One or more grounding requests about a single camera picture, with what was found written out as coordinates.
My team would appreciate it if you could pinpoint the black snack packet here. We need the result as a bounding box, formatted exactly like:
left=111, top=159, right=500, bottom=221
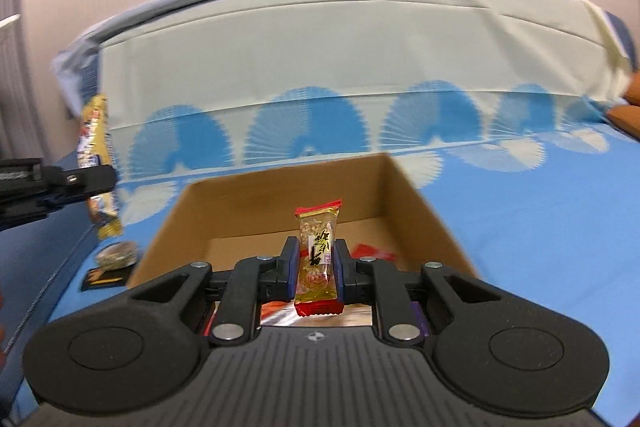
left=80, top=266, right=133, bottom=292

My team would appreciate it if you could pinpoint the small red gold snack packet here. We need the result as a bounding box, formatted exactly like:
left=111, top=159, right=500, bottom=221
left=292, top=199, right=346, bottom=318

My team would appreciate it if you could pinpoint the yellow snack packet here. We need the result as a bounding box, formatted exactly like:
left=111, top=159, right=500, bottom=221
left=76, top=93, right=124, bottom=241

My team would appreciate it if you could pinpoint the orange pillow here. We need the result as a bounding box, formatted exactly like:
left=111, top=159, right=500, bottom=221
left=604, top=71, right=640, bottom=135

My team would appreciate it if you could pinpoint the large red striped snack packet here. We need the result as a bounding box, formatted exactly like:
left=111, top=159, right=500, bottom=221
left=350, top=243, right=397, bottom=261

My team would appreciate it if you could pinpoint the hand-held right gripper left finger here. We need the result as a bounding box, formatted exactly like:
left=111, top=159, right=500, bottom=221
left=127, top=235, right=302, bottom=344

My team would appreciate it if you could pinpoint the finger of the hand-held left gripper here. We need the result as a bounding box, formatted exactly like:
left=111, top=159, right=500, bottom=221
left=42, top=163, right=119, bottom=210

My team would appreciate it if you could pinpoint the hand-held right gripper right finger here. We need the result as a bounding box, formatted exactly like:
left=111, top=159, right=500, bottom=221
left=333, top=238, right=505, bottom=343

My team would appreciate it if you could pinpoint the brown cardboard box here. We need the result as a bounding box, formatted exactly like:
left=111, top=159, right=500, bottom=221
left=126, top=153, right=483, bottom=295

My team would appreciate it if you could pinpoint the clear bag of green snacks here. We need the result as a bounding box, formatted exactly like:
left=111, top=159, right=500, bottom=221
left=95, top=241, right=140, bottom=269

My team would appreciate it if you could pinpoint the purple snack packet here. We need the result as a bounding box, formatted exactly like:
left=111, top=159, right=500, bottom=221
left=411, top=302, right=431, bottom=338

